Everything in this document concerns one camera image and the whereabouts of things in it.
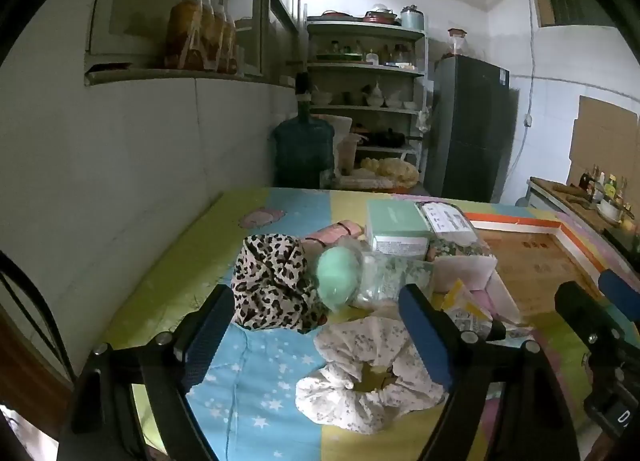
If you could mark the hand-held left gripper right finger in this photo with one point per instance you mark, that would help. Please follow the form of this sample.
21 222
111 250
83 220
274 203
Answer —
425 336

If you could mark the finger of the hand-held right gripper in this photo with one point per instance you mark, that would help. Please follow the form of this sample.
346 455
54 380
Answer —
620 291
585 313

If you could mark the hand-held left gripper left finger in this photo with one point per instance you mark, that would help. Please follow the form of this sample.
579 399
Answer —
205 341

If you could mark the cardboard box with orange rim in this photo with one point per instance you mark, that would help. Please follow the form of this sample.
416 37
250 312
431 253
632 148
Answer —
530 266

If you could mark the white floral fabric cap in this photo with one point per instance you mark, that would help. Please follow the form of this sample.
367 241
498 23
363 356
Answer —
345 346

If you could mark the yellow printed packet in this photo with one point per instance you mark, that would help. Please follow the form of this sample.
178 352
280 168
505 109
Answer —
462 306

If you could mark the black induction cooktop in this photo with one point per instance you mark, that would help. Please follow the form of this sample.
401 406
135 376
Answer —
622 239

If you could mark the colourful printed blanket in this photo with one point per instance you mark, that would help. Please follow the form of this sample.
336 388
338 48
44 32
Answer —
260 391

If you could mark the white bowl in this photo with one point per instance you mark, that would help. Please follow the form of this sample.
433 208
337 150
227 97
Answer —
610 209

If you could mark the leopard print fabric cap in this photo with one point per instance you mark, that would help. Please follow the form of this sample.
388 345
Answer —
272 286

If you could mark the floral fabric packet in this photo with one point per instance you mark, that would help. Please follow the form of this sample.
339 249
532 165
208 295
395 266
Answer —
457 247

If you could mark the mint green round puff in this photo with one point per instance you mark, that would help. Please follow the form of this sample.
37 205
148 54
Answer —
336 278

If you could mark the row of condiment bottles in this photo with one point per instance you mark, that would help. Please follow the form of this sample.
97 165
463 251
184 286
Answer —
602 186

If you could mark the kitchen counter with drawers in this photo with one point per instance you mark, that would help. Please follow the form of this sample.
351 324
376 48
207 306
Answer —
555 196

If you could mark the mint green box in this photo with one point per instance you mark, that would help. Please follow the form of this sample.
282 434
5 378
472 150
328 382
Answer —
397 221

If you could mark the white labelled packet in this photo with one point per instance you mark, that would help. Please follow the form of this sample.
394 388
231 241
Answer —
447 218

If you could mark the grey gas cylinder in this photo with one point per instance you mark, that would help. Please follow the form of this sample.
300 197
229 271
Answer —
522 200

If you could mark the salmon pink rolled cloth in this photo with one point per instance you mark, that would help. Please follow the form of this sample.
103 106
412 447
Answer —
340 231

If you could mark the cardboard sheet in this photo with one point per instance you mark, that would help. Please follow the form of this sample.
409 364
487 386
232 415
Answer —
605 136

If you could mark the yellow cloth bundle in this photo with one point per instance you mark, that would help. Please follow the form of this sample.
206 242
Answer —
387 171

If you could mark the translucent plastic jar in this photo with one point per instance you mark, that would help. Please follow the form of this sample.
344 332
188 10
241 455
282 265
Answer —
347 153

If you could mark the black wok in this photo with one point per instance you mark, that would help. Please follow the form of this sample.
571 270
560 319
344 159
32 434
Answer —
387 138

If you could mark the dark grey refrigerator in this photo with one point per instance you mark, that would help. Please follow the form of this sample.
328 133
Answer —
465 131

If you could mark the blue water jug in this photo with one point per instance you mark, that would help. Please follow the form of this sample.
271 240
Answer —
302 151

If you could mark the white sack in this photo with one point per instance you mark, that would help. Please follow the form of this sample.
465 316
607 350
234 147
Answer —
335 127

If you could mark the group of white ceramic bowls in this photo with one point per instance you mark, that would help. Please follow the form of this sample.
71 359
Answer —
375 96

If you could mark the metal shelf rack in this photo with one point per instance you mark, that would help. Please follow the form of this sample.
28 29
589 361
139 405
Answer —
360 68

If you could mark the glass jar with red lid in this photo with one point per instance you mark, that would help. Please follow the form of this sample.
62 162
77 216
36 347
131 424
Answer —
457 43

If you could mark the group of glass jars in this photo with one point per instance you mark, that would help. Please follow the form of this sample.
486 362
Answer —
350 50

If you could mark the teal enamel pot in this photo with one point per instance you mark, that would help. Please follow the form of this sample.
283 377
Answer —
412 17

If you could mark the red pot with lid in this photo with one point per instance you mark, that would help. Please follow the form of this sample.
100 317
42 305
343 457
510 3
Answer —
380 16

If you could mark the red flat pan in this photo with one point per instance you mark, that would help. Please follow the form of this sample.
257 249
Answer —
330 17

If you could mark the black curved metal frame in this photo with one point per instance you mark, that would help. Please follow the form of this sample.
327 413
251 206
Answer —
31 302

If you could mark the white wall socket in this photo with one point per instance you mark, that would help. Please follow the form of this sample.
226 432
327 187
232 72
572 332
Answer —
528 121

